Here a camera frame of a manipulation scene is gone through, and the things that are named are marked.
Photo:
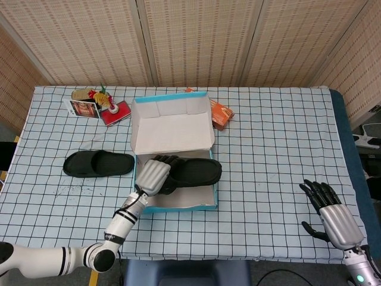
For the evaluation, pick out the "red card with toy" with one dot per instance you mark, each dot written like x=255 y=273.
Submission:
x=120 y=114

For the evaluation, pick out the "gold tin can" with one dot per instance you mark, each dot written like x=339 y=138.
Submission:
x=79 y=94

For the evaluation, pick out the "blue checked tablecloth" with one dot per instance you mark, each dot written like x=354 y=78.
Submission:
x=268 y=164

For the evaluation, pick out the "blue and white shoe box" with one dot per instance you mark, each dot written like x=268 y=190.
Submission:
x=172 y=131

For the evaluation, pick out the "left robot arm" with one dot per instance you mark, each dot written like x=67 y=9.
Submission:
x=119 y=226

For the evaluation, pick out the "black slipper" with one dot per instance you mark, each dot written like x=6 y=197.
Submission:
x=98 y=164
x=199 y=172

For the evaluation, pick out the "woven screen panel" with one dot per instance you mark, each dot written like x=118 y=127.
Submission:
x=15 y=89
x=199 y=38
x=297 y=38
x=357 y=65
x=83 y=38

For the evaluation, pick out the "picture card packet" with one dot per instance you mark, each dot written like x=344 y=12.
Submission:
x=83 y=108

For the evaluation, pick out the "white chair base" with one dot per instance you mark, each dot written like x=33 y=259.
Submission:
x=369 y=137

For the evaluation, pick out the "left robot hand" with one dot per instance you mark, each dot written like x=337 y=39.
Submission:
x=153 y=177

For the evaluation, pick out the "blue padded table edge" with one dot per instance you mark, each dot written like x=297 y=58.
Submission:
x=346 y=134

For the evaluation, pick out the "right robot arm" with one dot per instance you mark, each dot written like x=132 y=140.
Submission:
x=360 y=268

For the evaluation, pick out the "orange cardboard box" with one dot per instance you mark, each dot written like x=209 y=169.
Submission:
x=221 y=114

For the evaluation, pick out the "feather shuttlecock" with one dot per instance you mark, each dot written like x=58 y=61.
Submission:
x=102 y=98

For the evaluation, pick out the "blue padded seat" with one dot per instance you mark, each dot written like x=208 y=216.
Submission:
x=187 y=274

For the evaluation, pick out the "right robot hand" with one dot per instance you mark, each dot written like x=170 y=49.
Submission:
x=340 y=223

